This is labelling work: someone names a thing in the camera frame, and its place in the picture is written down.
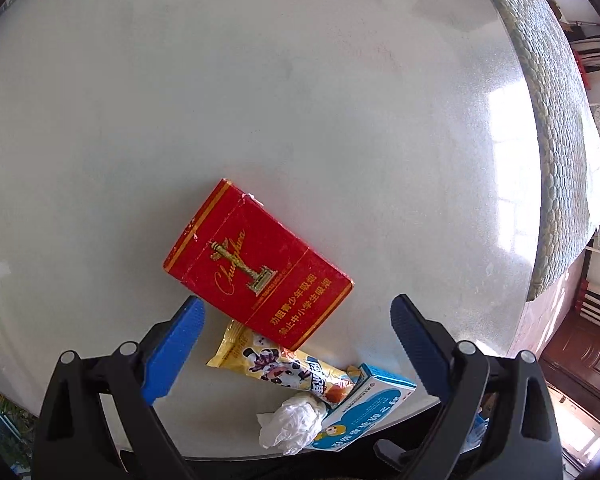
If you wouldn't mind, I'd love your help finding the white tissue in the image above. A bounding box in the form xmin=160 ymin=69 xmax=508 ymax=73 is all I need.
xmin=257 ymin=392 xmax=329 ymax=456

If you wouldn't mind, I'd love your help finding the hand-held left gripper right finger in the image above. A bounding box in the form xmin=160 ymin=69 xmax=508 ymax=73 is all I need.
xmin=389 ymin=293 xmax=564 ymax=480

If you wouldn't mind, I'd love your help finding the white coffee table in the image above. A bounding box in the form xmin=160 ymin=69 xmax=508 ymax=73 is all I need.
xmin=0 ymin=0 xmax=549 ymax=462

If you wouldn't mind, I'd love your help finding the yellow snack wrapper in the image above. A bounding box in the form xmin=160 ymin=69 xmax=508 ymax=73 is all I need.
xmin=205 ymin=319 xmax=362 ymax=409

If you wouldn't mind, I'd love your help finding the red cigarette pack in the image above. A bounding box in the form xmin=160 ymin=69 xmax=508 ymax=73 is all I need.
xmin=162 ymin=177 xmax=355 ymax=352

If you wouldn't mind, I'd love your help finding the blue cartoon medicine box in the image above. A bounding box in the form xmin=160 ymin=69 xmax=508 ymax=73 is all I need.
xmin=307 ymin=362 xmax=418 ymax=454

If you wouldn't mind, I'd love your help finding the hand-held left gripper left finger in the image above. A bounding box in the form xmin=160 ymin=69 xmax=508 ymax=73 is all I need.
xmin=32 ymin=295 xmax=206 ymax=480

